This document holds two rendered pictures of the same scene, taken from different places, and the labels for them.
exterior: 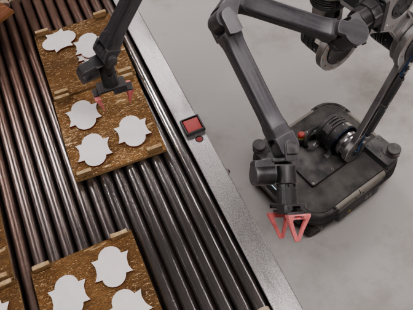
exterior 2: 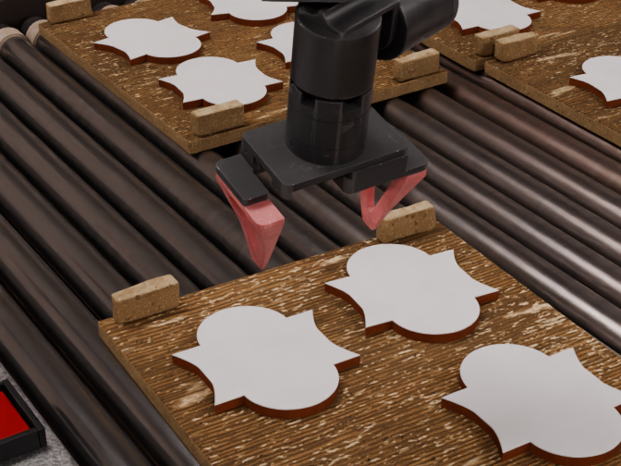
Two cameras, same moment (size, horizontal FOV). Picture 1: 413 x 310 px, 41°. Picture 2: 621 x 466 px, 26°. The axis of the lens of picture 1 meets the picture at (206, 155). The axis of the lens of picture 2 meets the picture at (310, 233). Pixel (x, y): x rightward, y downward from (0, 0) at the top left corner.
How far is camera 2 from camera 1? 2.38 m
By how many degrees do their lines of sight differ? 94
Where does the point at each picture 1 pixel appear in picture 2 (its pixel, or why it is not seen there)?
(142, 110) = (247, 450)
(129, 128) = (283, 361)
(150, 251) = (122, 129)
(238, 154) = not seen: outside the picture
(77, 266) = not seen: hidden behind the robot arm
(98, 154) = (384, 275)
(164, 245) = (81, 141)
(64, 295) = not seen: hidden behind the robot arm
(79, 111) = (568, 406)
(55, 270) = (379, 74)
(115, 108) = (392, 448)
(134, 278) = (152, 78)
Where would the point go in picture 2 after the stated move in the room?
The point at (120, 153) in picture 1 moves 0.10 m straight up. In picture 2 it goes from (296, 295) to (295, 195)
